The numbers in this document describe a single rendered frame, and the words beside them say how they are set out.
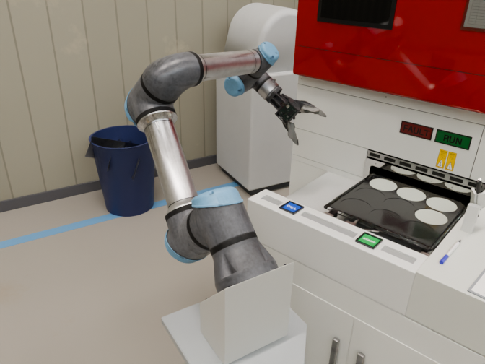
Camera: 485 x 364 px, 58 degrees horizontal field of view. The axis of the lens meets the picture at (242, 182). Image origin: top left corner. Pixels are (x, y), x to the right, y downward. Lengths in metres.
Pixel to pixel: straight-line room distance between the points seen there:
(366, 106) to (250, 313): 1.05
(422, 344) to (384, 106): 0.88
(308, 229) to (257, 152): 1.99
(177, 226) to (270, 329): 0.34
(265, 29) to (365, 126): 1.46
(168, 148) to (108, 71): 2.22
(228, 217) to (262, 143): 2.27
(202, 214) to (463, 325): 0.68
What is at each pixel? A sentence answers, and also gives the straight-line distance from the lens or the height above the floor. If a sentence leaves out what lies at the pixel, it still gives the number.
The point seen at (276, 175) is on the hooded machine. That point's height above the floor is 0.14.
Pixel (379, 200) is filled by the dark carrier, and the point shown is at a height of 0.90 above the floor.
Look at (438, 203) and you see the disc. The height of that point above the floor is 0.90.
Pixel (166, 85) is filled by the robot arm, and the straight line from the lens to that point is 1.20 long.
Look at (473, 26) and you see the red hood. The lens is 1.57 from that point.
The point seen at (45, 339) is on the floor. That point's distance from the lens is 2.42.
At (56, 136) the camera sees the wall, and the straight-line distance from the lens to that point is 3.41.
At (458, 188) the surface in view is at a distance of 1.74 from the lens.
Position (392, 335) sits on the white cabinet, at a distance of 1.33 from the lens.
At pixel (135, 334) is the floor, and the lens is 2.32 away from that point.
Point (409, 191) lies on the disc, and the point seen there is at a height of 0.90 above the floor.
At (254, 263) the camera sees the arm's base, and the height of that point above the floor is 1.06.
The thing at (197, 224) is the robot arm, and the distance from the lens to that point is 1.04.
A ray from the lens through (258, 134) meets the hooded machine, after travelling 3.19.
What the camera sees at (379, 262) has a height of 0.95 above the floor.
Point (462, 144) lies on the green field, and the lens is 1.69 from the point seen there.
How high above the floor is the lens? 1.64
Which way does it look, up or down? 27 degrees down
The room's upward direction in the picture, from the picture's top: 1 degrees clockwise
